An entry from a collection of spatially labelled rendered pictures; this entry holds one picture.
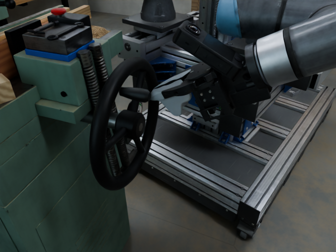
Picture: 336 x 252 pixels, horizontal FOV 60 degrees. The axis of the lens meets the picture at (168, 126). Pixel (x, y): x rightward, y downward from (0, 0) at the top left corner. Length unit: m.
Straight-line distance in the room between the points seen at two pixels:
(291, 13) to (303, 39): 0.10
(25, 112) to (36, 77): 0.07
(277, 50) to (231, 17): 0.13
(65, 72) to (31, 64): 0.08
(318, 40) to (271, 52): 0.06
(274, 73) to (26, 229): 0.61
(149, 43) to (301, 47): 0.87
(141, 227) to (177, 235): 0.17
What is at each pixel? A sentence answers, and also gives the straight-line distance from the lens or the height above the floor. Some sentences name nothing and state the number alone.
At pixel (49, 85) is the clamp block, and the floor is 0.91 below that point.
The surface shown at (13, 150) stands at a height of 0.81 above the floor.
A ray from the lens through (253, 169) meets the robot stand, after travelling 1.44.
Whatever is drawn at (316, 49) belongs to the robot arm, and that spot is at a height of 1.04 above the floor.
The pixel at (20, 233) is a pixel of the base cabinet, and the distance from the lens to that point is 0.75.
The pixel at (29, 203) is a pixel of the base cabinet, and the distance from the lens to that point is 0.73.
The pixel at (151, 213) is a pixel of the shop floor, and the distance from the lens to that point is 1.48.
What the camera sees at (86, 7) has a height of 0.94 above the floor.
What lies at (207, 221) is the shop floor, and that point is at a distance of 1.47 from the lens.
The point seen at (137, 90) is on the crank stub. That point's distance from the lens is 0.52.
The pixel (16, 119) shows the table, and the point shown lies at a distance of 0.63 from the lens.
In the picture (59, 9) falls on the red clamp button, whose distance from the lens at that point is 0.67.
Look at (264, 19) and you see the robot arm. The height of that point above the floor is 1.04.
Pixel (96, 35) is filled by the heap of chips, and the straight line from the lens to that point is 0.88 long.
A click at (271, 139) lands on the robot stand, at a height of 0.21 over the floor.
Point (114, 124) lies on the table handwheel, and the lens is 0.64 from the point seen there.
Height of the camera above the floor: 1.18
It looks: 36 degrees down
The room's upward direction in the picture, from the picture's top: straight up
